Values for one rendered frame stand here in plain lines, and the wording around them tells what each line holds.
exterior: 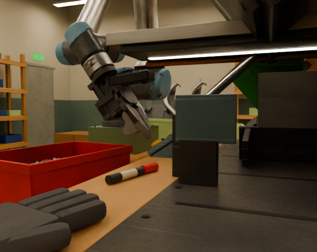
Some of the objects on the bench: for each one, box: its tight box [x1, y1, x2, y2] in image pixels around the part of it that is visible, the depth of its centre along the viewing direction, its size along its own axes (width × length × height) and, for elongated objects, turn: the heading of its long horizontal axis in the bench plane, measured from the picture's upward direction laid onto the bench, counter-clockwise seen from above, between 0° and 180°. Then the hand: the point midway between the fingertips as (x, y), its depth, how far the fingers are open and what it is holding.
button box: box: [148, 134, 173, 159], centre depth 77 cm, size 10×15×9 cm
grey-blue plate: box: [176, 94, 237, 187], centre depth 46 cm, size 10×2×14 cm
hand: (149, 133), depth 73 cm, fingers closed
